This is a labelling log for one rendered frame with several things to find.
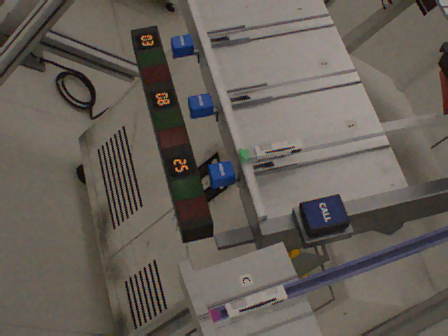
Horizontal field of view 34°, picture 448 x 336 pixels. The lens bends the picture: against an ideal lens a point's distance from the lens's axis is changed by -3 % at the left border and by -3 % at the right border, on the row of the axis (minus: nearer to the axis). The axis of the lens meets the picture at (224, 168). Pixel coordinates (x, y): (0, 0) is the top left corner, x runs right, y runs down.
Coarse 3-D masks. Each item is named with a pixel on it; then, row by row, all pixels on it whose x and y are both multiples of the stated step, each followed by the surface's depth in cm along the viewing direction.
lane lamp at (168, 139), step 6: (162, 132) 97; (168, 132) 97; (174, 132) 97; (180, 132) 97; (162, 138) 96; (168, 138) 96; (174, 138) 96; (180, 138) 96; (186, 138) 96; (162, 144) 96; (168, 144) 96; (174, 144) 96; (180, 144) 96
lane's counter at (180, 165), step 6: (174, 156) 95; (180, 156) 95; (186, 156) 95; (168, 162) 94; (174, 162) 94; (180, 162) 94; (186, 162) 94; (192, 162) 95; (174, 168) 94; (180, 168) 94; (186, 168) 94; (192, 168) 94; (174, 174) 94; (180, 174) 94; (186, 174) 94
